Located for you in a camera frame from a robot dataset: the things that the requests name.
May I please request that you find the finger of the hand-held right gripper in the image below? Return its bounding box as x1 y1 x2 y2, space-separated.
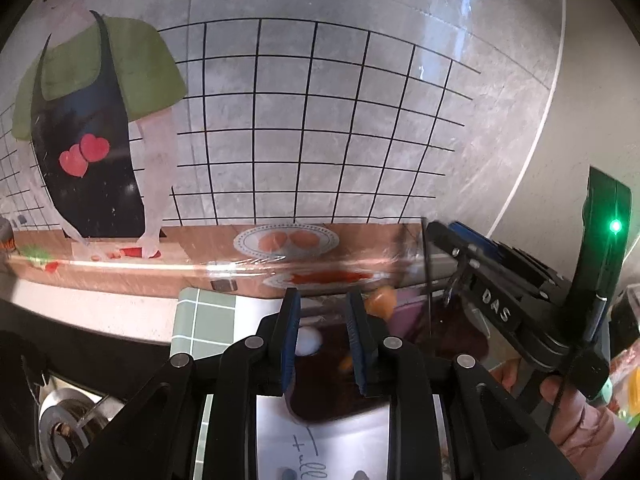
447 219 568 291
425 220 483 281

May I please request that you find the green checked white tablecloth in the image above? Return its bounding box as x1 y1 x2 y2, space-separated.
170 286 451 480

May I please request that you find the purple utensil holder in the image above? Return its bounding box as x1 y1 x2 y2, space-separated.
287 282 493 423

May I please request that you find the white ceramic spoon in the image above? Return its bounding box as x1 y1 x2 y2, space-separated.
296 326 322 357

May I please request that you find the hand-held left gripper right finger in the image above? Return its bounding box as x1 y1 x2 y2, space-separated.
345 287 583 480

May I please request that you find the person's right hand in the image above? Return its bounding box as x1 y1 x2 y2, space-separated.
500 357 632 478

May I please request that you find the cartoon wall poster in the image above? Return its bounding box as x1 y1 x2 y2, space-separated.
0 0 566 296

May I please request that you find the black gas stove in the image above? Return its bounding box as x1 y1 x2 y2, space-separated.
0 330 131 480

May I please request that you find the wooden spoon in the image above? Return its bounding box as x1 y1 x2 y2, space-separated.
364 286 398 320

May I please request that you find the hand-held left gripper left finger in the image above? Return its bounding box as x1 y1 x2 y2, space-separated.
65 287 303 480

